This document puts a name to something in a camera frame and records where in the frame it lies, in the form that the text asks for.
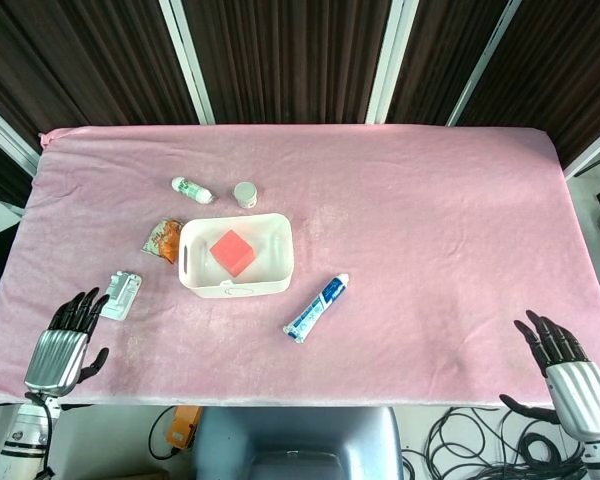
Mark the orange control pendant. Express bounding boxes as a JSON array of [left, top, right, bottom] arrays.
[[165, 405, 202, 447]]

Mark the small jar grey lid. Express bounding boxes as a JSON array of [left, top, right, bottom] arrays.
[[232, 181, 258, 210]]

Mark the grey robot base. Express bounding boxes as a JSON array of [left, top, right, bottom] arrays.
[[193, 405, 406, 480]]

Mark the white plastic storage basket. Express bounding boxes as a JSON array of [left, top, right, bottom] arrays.
[[177, 212, 295, 299]]

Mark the orange snack packet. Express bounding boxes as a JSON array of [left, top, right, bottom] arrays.
[[140, 216, 185, 265]]

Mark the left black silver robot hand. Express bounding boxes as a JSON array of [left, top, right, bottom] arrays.
[[23, 286, 111, 399]]

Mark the black floor cable tangle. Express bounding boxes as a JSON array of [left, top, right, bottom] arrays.
[[403, 405, 589, 480]]

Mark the white bottle green label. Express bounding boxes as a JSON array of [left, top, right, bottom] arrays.
[[171, 175, 216, 205]]

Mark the dark brown curtain panel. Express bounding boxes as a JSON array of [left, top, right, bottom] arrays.
[[385, 0, 510, 126], [0, 0, 201, 151], [455, 0, 600, 169], [182, 0, 394, 125]]

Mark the blue white toothpaste tube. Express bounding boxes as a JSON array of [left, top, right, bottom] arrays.
[[282, 273, 351, 344]]

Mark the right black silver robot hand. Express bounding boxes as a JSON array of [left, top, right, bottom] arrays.
[[499, 309, 600, 444]]

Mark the black pendant cable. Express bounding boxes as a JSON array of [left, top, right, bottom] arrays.
[[147, 405, 182, 461]]

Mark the orange foam block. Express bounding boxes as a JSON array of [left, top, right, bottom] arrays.
[[208, 229, 256, 278]]

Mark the pink plush table cloth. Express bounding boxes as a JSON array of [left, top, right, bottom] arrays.
[[0, 123, 600, 407]]

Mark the white frame post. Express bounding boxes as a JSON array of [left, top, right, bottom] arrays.
[[366, 0, 422, 125], [562, 113, 600, 180], [158, 0, 216, 126], [0, 95, 42, 177], [446, 0, 523, 127]]

